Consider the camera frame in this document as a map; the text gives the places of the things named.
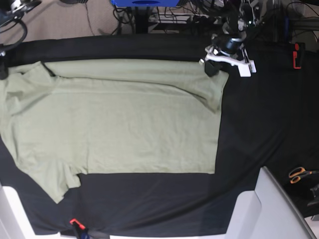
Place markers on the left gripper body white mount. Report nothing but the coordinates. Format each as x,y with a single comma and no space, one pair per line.
230,49

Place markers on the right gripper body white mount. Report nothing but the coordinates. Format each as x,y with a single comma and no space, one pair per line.
3,66

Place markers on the sage green T-shirt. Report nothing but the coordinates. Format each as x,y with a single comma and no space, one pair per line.
110,116

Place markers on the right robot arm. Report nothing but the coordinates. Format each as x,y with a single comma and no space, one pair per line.
12,11

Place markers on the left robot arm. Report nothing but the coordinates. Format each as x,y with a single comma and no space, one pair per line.
241,22

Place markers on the orange clamp at right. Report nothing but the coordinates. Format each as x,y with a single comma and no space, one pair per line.
298,54

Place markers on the orange clamp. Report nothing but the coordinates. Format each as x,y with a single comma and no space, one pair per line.
298,54
79,231

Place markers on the white power strip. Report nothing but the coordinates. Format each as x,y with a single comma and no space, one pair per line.
181,18

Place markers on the black table cloth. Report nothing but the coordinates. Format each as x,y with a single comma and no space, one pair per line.
270,119

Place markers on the black stand pole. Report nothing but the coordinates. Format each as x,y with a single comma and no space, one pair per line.
141,15

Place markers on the blue plastic box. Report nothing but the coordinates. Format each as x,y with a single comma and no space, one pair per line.
141,3

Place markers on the grey white cabinet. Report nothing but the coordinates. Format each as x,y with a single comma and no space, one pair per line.
267,212

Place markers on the white block at left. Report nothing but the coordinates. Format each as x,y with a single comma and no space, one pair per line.
14,223

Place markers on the orange clamp at bottom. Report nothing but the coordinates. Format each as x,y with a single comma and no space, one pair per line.
79,231

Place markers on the orange handled scissors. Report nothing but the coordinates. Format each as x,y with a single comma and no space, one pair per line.
299,173

